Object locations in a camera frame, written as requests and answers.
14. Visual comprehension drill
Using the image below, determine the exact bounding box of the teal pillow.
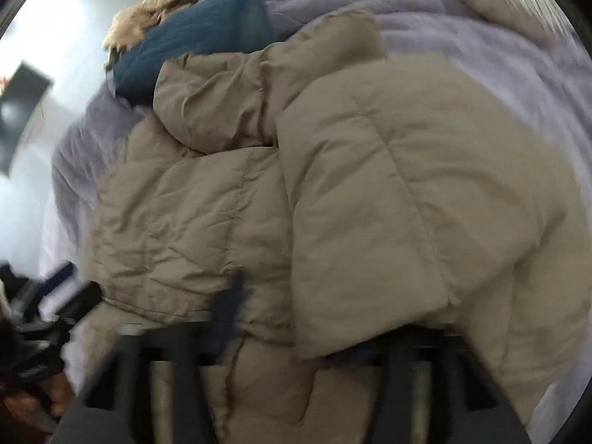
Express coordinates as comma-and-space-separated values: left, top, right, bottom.
112, 0, 278, 108

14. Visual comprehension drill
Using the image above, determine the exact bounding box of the tan fluffy plush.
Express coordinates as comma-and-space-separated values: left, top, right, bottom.
102, 0, 202, 64

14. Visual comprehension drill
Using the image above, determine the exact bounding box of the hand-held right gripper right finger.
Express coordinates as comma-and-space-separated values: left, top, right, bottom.
324, 326, 530, 444

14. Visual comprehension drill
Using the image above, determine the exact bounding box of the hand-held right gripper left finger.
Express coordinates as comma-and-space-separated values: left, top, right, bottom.
82, 268, 253, 444

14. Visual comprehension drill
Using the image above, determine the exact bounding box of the lavender fleece blanket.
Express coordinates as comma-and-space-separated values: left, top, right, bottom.
39, 0, 592, 444

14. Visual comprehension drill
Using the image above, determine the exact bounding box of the black flat panel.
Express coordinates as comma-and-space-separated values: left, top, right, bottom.
0, 61, 53, 177

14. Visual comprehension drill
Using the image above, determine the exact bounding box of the person's left hand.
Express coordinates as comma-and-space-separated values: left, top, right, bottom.
2, 372, 75, 432

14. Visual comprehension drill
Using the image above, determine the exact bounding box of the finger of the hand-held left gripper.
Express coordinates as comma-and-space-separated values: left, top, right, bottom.
28, 261, 77, 297
48, 281, 103, 329

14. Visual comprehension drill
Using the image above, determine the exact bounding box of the beige puffer jacket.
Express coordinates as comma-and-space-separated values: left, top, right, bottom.
83, 9, 590, 444

